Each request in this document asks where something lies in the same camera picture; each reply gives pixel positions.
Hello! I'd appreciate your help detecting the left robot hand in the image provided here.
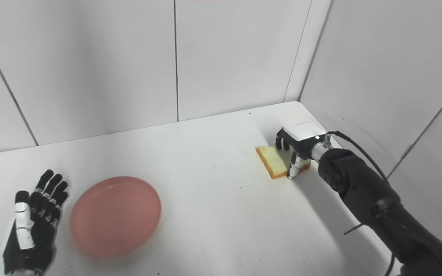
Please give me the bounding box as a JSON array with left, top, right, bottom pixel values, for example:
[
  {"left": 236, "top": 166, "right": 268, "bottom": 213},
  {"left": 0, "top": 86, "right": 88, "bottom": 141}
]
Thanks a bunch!
[{"left": 2, "top": 169, "right": 69, "bottom": 276}]

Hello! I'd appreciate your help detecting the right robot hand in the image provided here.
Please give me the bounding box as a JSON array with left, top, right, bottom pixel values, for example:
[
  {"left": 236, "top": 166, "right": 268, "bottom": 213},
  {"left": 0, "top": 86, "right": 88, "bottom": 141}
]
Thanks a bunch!
[{"left": 275, "top": 117, "right": 327, "bottom": 180}]

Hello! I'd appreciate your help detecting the slice of bread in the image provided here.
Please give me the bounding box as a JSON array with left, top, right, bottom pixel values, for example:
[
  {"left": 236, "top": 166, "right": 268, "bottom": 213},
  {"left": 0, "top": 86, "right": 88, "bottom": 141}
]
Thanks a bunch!
[{"left": 256, "top": 146, "right": 312, "bottom": 180}]

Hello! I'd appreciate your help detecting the pink plate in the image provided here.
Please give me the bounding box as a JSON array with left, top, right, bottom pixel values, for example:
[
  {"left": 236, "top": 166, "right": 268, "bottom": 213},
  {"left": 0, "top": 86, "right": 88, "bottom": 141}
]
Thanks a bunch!
[{"left": 69, "top": 176, "right": 163, "bottom": 257}]

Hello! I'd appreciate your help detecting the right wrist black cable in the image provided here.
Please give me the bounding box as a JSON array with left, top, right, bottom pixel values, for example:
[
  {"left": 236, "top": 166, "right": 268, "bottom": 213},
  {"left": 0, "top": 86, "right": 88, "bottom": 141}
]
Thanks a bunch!
[{"left": 323, "top": 130, "right": 396, "bottom": 276}]

